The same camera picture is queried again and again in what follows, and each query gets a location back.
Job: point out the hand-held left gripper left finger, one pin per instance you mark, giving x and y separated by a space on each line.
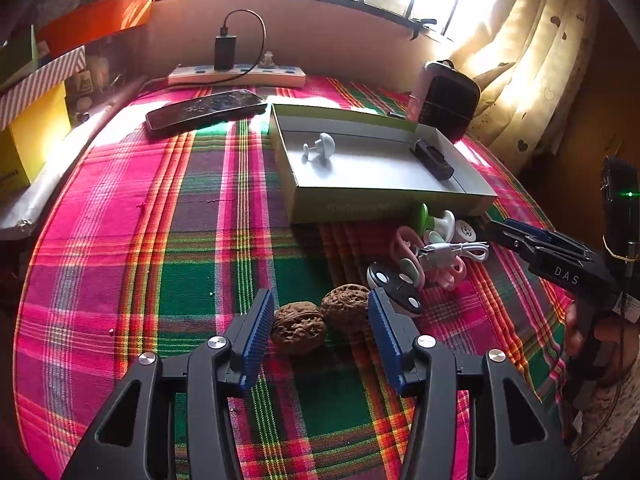
255 340

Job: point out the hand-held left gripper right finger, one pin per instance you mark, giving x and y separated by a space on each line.
387 345

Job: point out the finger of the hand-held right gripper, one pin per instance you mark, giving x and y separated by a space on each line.
505 240
525 227

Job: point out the white round plug disc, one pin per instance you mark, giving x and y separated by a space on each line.
467 231

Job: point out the brown walnut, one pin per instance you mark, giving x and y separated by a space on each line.
297 330
346 312

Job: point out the black white round spinner disc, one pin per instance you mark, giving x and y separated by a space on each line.
397 295

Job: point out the small pink clip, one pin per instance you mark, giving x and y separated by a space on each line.
452 275

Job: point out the white green cardboard box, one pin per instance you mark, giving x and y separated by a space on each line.
360 175

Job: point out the person's right hand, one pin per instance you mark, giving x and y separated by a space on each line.
572 332

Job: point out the green white mushroom-shaped hook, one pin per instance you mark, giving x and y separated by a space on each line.
440 222

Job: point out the grey green clip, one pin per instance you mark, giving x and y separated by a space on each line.
407 269

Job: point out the large pink clip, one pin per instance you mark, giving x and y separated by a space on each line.
401 242

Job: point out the small black rectangular device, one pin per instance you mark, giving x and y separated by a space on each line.
434 160

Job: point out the pink green plaid cloth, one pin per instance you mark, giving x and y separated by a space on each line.
150 240

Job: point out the speckled beige cloth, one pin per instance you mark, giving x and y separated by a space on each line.
600 420

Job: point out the small black grille appliance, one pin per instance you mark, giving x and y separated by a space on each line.
447 100

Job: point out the cream heart-print curtain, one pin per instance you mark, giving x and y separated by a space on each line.
540 60

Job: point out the white mushroom-shaped knob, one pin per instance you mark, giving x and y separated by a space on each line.
320 146

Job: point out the black smartphone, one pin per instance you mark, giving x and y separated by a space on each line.
205 109

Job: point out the white power strip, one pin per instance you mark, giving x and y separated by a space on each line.
285 77

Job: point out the small white plug adapter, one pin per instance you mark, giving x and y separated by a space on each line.
268 59

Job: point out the black charger block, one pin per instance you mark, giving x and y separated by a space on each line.
225 52

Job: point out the striped box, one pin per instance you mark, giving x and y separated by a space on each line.
35 87

